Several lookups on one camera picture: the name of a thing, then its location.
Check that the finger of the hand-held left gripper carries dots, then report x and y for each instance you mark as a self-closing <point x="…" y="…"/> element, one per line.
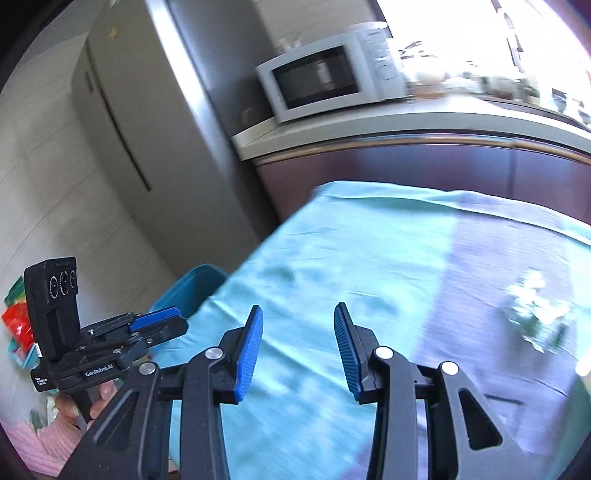
<point x="166" y="334"/>
<point x="154" y="318"/>

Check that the white microwave oven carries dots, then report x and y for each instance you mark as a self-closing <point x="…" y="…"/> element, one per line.
<point x="323" y="74"/>

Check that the teal plastic bin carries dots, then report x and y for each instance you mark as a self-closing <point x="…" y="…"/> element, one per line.
<point x="194" y="288"/>

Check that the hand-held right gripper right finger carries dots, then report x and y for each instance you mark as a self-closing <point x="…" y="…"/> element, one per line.
<point x="348" y="355"/>

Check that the red snack packet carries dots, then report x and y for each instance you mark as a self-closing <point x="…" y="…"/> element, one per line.
<point x="16" y="323"/>

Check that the grey refrigerator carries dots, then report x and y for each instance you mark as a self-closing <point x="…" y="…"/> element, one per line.
<point x="152" y="138"/>

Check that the person's pink sleeved left forearm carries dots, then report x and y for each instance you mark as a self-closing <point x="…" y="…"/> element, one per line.
<point x="41" y="447"/>

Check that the brown kitchen counter cabinet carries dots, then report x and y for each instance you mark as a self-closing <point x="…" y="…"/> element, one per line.
<point x="392" y="161"/>

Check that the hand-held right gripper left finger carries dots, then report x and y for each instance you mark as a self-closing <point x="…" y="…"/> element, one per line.
<point x="247" y="360"/>

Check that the green snack packet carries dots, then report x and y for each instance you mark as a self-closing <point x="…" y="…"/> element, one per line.
<point x="16" y="288"/>

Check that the clear plastic wrapper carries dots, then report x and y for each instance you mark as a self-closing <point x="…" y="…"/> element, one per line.
<point x="538" y="309"/>

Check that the grey purple cloth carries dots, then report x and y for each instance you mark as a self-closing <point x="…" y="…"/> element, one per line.
<point x="485" y="277"/>

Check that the teal cloth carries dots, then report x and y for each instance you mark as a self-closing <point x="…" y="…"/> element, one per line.
<point x="332" y="249"/>

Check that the person's left hand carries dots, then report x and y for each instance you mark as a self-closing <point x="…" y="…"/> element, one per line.
<point x="69" y="408"/>

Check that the blurred countertop clutter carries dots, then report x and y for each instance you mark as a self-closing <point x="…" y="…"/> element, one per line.
<point x="485" y="78"/>

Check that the teal snack packet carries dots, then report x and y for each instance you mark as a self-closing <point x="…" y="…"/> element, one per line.
<point x="23" y="353"/>

